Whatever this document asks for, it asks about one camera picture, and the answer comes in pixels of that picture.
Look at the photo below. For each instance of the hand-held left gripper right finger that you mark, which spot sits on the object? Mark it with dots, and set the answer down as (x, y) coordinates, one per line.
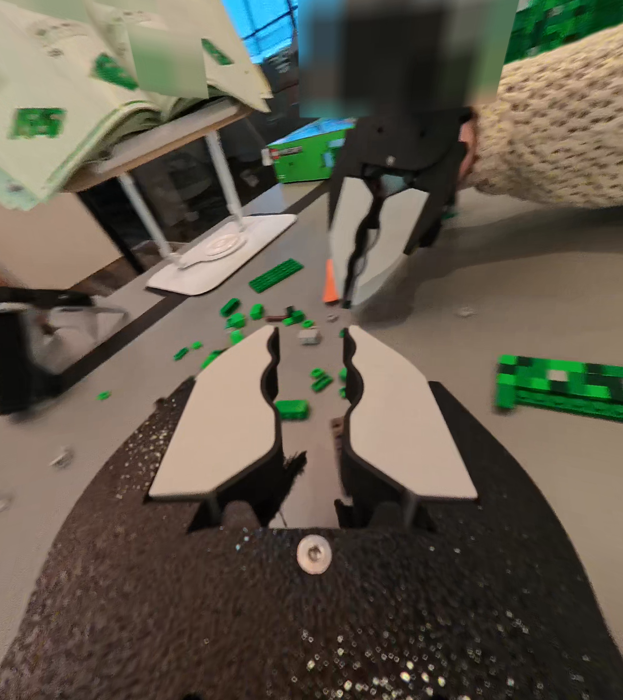
(404, 432)

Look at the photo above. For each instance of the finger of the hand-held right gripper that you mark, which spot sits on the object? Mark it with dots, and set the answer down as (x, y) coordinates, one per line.
(393, 235)
(347, 219)

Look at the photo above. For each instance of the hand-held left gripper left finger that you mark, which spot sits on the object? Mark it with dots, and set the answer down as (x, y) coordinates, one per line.
(224, 426)

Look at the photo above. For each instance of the lego pieces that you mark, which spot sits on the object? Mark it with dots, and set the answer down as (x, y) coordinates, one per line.
(292, 409)

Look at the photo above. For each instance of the green mosaic lego plate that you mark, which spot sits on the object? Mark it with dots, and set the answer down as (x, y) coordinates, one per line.
(574, 391)

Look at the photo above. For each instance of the person's right forearm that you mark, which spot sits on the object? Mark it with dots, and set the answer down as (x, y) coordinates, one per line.
(563, 120)

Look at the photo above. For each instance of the green lego box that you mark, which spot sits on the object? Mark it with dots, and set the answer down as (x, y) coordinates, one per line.
(300, 158)

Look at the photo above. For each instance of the long green lego plate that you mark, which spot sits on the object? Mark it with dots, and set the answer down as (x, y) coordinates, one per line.
(276, 275)

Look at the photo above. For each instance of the lego creeper figure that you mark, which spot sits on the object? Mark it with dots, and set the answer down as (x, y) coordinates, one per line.
(563, 27)

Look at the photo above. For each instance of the lego instruction booklet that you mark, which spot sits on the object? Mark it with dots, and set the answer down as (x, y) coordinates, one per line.
(60, 71)

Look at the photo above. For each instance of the orange brick separator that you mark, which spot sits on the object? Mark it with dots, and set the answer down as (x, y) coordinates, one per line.
(330, 287)

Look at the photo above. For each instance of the white book stand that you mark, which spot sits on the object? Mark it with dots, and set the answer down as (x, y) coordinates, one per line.
(224, 257)

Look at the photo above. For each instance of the large window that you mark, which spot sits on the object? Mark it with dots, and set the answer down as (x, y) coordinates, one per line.
(257, 27)

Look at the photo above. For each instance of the black office chair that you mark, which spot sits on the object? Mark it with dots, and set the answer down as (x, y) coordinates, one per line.
(10, 355)

